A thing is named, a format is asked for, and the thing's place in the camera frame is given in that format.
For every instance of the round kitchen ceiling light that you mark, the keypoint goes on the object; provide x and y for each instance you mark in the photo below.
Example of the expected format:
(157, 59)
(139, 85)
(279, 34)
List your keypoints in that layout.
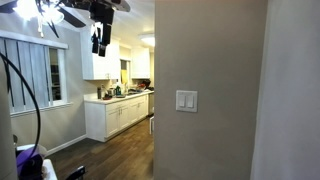
(148, 40)

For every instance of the white rocker light switch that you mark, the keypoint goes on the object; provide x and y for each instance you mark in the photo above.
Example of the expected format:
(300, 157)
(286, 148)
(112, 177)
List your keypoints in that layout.
(181, 100)
(190, 101)

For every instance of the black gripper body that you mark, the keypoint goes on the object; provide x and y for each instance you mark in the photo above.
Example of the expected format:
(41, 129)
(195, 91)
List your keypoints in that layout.
(101, 13)

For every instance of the black countertop appliance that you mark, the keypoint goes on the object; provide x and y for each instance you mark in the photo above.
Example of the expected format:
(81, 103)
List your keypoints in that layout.
(146, 84)

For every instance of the black clamp piece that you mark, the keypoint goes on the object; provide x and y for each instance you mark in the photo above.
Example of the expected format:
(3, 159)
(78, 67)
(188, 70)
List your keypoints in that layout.
(76, 173)

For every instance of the green bottle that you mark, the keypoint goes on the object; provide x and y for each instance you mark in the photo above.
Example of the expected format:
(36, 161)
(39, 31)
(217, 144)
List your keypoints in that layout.
(118, 90)

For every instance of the dark bottle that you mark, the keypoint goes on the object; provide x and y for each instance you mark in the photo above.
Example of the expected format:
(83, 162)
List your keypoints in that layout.
(99, 93)

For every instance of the white double switch wall plate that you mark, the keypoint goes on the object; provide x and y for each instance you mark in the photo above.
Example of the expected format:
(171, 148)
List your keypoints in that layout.
(186, 101)

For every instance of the small kitchen window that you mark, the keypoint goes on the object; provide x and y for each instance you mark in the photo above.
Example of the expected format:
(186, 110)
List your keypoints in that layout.
(124, 71)

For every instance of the ceiling fan with light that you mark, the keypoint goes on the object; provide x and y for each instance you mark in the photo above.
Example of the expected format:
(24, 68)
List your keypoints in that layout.
(40, 11)

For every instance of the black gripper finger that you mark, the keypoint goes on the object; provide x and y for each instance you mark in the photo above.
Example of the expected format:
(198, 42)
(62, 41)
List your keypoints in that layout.
(95, 43)
(106, 35)

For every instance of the purple round object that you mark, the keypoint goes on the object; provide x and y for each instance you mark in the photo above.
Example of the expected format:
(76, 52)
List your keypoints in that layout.
(25, 156)

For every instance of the large white upper cabinet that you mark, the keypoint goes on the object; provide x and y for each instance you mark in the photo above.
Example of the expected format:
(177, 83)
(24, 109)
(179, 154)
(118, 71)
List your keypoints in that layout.
(100, 65)

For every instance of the window with vertical blinds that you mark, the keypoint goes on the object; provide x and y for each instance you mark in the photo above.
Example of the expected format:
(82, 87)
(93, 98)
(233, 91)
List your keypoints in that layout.
(31, 75)

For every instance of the white box-shaped furniture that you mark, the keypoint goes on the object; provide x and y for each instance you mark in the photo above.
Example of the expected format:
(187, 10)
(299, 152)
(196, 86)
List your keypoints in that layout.
(151, 125)

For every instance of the small white upper cabinet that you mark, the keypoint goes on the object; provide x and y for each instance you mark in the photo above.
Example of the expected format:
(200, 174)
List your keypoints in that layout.
(140, 63)

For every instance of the white lower kitchen cabinet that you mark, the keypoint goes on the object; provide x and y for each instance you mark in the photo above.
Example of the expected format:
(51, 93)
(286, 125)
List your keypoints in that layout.
(115, 118)

